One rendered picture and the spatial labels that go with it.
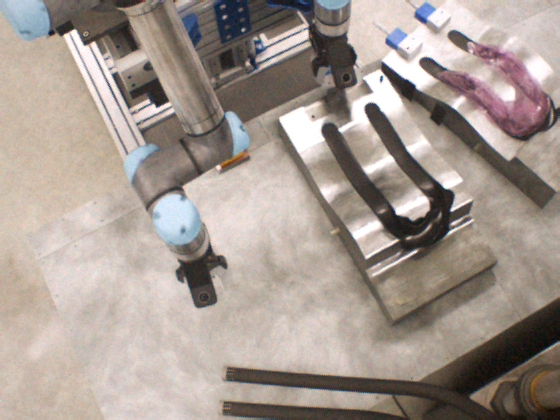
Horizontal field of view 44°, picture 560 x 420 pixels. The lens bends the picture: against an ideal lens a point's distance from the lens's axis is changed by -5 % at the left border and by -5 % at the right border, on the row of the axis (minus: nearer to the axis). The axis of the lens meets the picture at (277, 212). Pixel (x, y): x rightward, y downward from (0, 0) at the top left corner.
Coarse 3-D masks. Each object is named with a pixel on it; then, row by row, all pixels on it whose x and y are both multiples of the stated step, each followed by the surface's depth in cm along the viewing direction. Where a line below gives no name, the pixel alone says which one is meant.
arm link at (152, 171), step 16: (176, 144) 124; (128, 160) 124; (144, 160) 123; (160, 160) 123; (176, 160) 123; (128, 176) 125; (144, 176) 122; (160, 176) 122; (176, 176) 123; (192, 176) 125; (144, 192) 122; (160, 192) 121
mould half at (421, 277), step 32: (384, 96) 157; (288, 128) 156; (320, 128) 155; (352, 128) 155; (416, 128) 155; (320, 160) 153; (384, 160) 153; (416, 160) 151; (320, 192) 152; (352, 192) 150; (384, 192) 147; (416, 192) 145; (352, 224) 144; (448, 224) 149; (352, 256) 153; (384, 256) 145; (416, 256) 148; (448, 256) 147; (480, 256) 147; (384, 288) 146; (416, 288) 146; (448, 288) 145
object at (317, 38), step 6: (312, 30) 153; (312, 36) 153; (318, 36) 152; (324, 36) 145; (342, 36) 145; (312, 42) 156; (318, 42) 152; (318, 48) 151; (324, 48) 151; (318, 54) 152; (324, 54) 151; (324, 60) 153
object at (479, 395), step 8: (552, 344) 148; (544, 352) 147; (552, 352) 147; (528, 360) 147; (536, 360) 146; (544, 360) 146; (552, 360) 146; (512, 368) 151; (520, 368) 146; (528, 368) 146; (504, 376) 146; (488, 384) 146; (480, 392) 145; (480, 400) 144
